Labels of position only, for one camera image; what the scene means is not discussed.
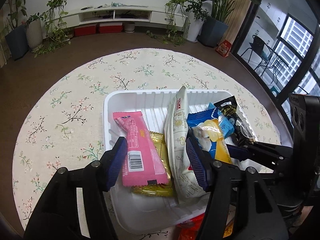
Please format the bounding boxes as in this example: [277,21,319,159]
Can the gold snack packet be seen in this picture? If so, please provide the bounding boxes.
[131,131,175,197]

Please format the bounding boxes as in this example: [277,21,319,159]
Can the red snack packet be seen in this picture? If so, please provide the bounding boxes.
[176,214,208,240]

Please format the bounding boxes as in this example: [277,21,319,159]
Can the plant in white ribbed pot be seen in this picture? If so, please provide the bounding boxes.
[24,12,44,53]

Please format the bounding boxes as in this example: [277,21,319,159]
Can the leafy tree in dark pot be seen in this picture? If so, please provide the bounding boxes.
[0,0,29,61]

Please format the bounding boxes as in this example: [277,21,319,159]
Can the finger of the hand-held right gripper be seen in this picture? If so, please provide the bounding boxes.
[229,146,285,166]
[250,141,294,158]

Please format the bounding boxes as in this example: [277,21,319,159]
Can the white plastic tray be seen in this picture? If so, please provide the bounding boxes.
[102,89,274,235]

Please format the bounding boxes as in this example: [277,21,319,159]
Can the red storage box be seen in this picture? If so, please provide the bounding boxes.
[74,24,97,37]
[98,22,123,33]

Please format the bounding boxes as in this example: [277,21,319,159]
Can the black glass door frame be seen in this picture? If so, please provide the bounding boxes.
[230,0,320,130]

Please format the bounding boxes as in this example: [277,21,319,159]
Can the red snack bag on floor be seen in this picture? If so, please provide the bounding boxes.
[215,39,233,58]

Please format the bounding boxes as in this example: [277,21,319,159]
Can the white balcony cabinets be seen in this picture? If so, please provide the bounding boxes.
[254,0,288,45]

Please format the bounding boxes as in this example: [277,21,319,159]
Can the bushy plant in white pot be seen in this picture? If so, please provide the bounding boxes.
[185,0,209,43]

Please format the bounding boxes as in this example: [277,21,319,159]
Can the cream snack packet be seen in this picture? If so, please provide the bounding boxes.
[164,86,215,203]

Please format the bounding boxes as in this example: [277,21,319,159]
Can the white television console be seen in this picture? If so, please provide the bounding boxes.
[59,5,188,29]

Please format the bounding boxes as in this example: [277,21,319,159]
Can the trailing vine plant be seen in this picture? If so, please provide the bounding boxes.
[34,0,73,58]
[146,0,190,46]

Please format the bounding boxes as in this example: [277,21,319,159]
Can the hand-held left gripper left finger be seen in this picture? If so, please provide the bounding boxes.
[24,136,128,240]

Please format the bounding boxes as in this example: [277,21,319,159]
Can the black gold-print snack packet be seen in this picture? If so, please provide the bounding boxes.
[214,95,257,147]

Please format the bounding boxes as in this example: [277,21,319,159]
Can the pink snack packet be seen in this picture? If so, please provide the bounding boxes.
[112,111,172,187]

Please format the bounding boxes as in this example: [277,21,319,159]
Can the black balcony chair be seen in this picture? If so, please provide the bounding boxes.
[241,35,272,73]

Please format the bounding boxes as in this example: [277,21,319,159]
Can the dark blue snack packet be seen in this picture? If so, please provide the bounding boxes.
[186,102,237,165]

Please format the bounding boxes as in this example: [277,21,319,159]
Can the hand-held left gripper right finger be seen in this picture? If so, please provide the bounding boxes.
[185,135,290,240]

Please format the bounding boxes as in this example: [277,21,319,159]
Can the light wooden wall panel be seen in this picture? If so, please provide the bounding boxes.
[226,0,253,47]

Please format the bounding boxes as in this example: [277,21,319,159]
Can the large-leaf plant in grey pot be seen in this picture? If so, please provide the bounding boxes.
[197,0,260,48]

